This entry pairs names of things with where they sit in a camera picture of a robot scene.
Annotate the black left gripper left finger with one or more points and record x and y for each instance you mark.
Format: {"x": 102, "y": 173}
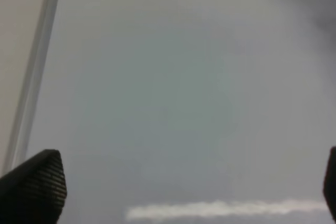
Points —
{"x": 35, "y": 191}

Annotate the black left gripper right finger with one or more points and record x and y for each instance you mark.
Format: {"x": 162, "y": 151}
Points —
{"x": 329, "y": 183}

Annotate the white whiteboard with aluminium frame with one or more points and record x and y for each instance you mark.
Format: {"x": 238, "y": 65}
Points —
{"x": 186, "y": 111}

